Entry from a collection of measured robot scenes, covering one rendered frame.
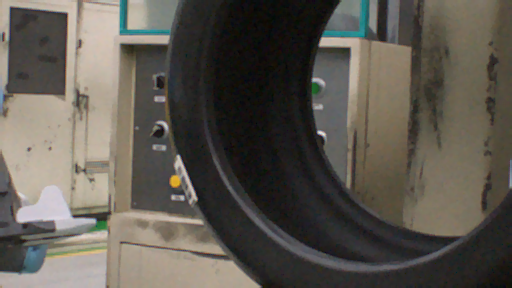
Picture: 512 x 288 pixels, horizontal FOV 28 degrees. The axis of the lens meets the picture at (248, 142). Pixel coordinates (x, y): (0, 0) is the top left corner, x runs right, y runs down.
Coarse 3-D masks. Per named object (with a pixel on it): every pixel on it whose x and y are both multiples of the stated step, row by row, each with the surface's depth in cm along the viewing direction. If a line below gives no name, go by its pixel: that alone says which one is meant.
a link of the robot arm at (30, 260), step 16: (0, 80) 153; (0, 96) 153; (0, 160) 163; (16, 192) 173; (16, 208) 173; (0, 256) 176; (16, 256) 177; (32, 256) 177; (16, 272) 181; (32, 272) 180
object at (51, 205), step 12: (48, 192) 121; (60, 192) 121; (36, 204) 120; (48, 204) 120; (60, 204) 121; (24, 216) 119; (36, 216) 119; (48, 216) 120; (60, 216) 120; (24, 228) 118; (60, 228) 119; (72, 228) 120; (84, 228) 121
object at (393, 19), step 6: (390, 0) 603; (396, 0) 602; (390, 6) 603; (396, 6) 602; (390, 12) 603; (396, 12) 603; (390, 18) 603; (396, 18) 603; (390, 24) 603; (396, 24) 604; (372, 30) 596; (390, 30) 604; (396, 30) 604; (372, 36) 591; (390, 36) 604; (396, 36) 605; (378, 42) 596; (390, 42) 604; (396, 42) 605
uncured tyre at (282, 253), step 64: (192, 0) 123; (256, 0) 142; (320, 0) 145; (192, 64) 123; (256, 64) 146; (192, 128) 123; (256, 128) 146; (256, 192) 141; (320, 192) 145; (256, 256) 120; (320, 256) 116; (384, 256) 140; (448, 256) 108
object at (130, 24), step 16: (128, 0) 212; (144, 0) 210; (160, 0) 208; (176, 0) 206; (352, 0) 188; (368, 0) 187; (128, 16) 212; (144, 16) 210; (160, 16) 208; (336, 16) 189; (352, 16) 188; (368, 16) 187; (128, 32) 211; (144, 32) 209; (160, 32) 207; (336, 32) 189; (352, 32) 187
